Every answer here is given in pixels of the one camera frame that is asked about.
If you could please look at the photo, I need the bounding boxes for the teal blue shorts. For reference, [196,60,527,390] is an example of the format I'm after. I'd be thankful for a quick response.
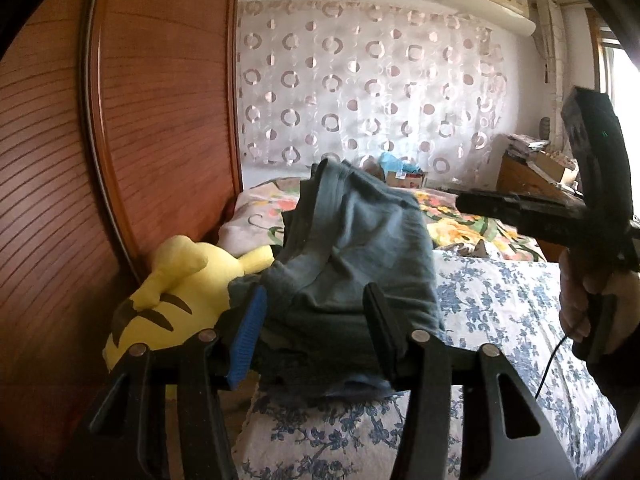
[228,160,444,399]

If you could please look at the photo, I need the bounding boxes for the person right hand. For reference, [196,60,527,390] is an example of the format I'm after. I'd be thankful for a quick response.
[556,248,640,356]

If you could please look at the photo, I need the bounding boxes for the cardboard box on cabinet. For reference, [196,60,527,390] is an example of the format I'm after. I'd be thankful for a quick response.
[534,151,578,185]

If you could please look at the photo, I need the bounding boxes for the yellow plush toy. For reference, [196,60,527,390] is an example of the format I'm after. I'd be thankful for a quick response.
[103,235,274,370]

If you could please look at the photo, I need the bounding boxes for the wooden window side cabinet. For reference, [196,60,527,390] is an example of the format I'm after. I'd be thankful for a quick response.
[496,154,586,264]

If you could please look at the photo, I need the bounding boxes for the stack of papers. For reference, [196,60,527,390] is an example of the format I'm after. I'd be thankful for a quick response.
[506,133,550,160]

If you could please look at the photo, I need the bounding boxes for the blue floral bed cover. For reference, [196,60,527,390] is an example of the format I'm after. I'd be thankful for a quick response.
[233,252,620,479]

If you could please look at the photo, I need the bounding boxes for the colourful floral blanket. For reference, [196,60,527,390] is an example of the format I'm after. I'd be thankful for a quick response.
[217,177,546,262]

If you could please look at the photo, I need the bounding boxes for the cardboard box with blue cloth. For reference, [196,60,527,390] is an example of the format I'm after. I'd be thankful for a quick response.
[378,152,426,188]

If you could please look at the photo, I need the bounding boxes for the tied white curtain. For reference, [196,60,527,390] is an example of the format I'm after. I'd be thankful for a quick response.
[536,0,566,150]

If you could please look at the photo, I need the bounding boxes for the white air conditioner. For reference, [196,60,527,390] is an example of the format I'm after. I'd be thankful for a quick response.
[442,0,536,37]

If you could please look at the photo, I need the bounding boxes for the circle patterned curtain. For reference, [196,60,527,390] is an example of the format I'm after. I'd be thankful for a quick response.
[236,0,508,186]

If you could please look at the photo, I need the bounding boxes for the wooden wardrobe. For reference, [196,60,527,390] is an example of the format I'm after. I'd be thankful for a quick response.
[1,0,241,472]

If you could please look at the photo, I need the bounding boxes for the window with brown frame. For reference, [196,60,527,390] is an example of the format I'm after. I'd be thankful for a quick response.
[586,8,639,130]

